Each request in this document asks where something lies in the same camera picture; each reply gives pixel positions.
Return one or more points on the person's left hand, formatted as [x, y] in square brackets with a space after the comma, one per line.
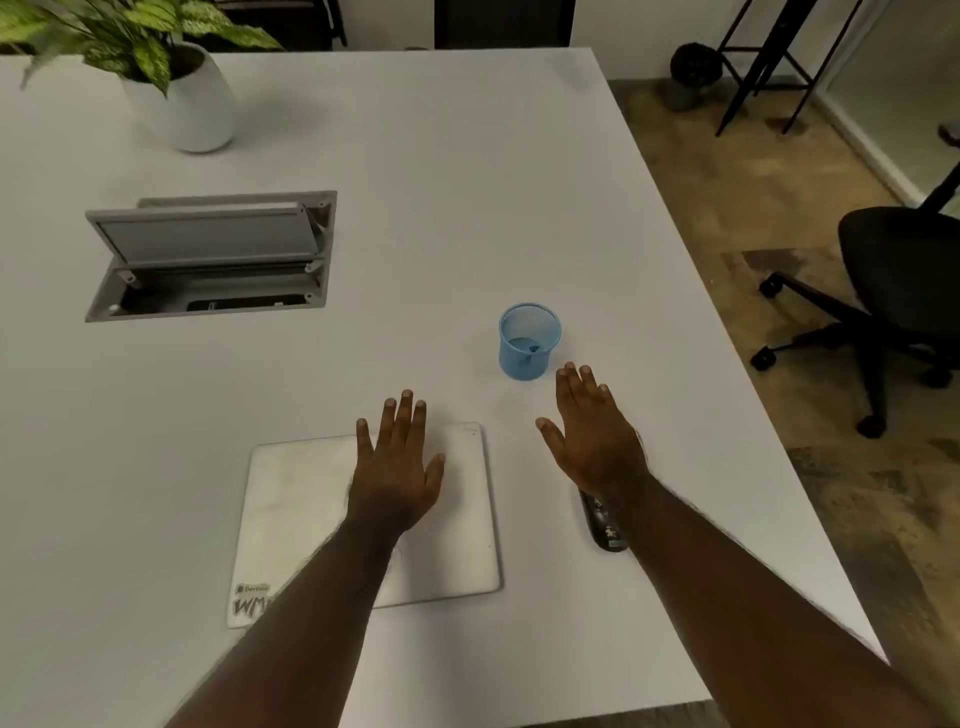
[394, 480]

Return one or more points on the person's right hand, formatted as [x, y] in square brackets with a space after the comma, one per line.
[596, 442]

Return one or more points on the person's left middle finger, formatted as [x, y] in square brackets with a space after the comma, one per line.
[404, 418]

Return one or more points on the person's right little finger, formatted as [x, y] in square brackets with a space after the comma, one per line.
[609, 401]

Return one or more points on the person's right middle finger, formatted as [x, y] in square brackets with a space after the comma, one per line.
[576, 386]

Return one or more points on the person's left little finger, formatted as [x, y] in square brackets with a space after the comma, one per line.
[365, 441]

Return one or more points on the person's right thumb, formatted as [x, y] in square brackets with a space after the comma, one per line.
[551, 441]

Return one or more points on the person's left thumb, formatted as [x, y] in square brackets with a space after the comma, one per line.
[436, 471]

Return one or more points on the person's right forearm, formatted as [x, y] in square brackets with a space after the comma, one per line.
[757, 607]

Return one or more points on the person's left forearm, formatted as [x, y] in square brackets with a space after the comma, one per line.
[300, 630]

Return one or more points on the white whiteboard tablet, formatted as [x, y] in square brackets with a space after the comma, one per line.
[442, 517]

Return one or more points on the blue mesh pen cup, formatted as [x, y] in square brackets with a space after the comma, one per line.
[529, 341]

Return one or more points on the black office chair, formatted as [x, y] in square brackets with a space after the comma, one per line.
[892, 292]

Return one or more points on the small dark potted plant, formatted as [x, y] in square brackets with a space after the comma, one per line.
[691, 71]

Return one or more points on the white plant pot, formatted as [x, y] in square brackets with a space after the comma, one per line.
[184, 105]

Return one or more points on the green leafy plant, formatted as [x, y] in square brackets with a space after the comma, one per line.
[112, 34]

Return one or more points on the black metal stool frame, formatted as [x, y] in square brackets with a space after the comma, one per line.
[776, 60]

